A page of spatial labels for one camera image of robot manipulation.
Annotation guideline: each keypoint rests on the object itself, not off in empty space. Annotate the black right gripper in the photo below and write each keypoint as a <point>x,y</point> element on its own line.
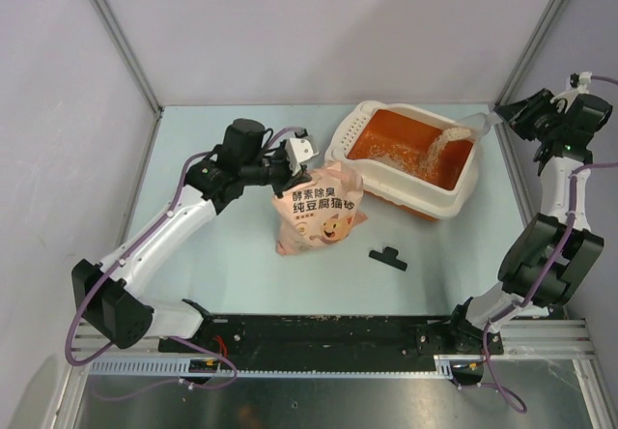
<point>520,113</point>

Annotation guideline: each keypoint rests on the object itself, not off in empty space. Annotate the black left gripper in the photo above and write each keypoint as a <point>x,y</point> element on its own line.
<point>300,177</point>

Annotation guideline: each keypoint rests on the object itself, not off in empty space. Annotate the clear plastic litter scoop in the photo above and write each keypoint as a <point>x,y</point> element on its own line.
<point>472,127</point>

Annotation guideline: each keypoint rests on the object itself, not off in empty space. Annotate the pink cat litter bag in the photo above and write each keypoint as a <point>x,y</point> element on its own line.
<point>320,212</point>

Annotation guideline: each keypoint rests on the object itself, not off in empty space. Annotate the white and orange litter box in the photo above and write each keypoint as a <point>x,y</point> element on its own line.
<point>389,144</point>

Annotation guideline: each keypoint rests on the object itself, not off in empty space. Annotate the black bag clip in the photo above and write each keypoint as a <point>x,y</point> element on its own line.
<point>389,256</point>

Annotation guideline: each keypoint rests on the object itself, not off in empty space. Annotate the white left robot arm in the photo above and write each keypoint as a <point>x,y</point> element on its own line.
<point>111,294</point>

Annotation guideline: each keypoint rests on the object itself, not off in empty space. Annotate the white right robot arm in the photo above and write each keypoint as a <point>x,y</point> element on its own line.
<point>557,248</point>

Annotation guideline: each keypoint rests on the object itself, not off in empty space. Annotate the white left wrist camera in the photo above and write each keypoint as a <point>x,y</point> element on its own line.
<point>300,149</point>

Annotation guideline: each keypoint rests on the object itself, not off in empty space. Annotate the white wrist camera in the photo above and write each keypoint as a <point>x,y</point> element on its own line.
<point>300,149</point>
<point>577,84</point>

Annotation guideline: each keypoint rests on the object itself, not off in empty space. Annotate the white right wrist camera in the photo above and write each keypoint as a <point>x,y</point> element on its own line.
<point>577,84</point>

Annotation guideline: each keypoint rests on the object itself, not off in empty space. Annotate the right aluminium corner post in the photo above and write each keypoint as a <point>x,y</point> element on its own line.
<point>547,21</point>

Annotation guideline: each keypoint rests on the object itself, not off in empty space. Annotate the aluminium corner post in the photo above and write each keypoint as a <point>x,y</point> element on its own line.
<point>117,36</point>
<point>547,21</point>

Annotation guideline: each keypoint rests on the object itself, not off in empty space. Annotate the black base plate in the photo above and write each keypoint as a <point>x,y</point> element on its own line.
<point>219,332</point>

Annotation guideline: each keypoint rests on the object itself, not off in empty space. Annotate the aluminium frame rail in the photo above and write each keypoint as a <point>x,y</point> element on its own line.
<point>521,340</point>

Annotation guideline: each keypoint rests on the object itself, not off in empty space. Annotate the left aluminium corner post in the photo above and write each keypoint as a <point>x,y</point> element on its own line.
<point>117,36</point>

